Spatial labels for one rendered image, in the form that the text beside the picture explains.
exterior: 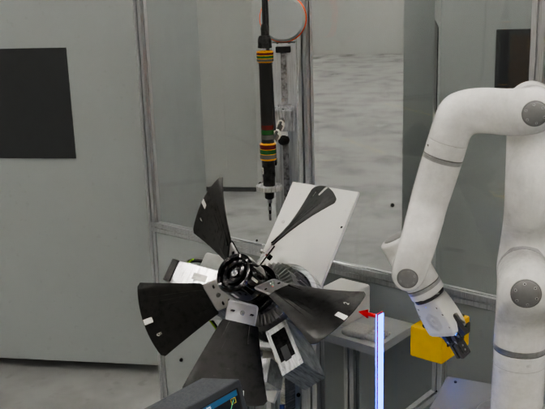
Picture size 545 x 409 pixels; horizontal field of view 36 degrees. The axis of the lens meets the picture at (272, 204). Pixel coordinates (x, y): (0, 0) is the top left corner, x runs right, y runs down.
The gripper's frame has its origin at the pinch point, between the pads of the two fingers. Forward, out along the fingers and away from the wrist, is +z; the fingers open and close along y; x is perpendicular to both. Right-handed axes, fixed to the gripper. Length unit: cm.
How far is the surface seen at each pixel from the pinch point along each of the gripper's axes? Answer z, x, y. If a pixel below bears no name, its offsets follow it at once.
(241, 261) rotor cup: -39, -13, -51
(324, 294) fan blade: -21.6, -5.5, -33.8
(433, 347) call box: 6.2, 9.9, -24.3
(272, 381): -5, -23, -55
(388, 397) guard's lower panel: 41, 31, -96
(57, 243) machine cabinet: -64, 8, -276
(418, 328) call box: 0.4, 10.7, -26.9
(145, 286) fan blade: -45, -31, -79
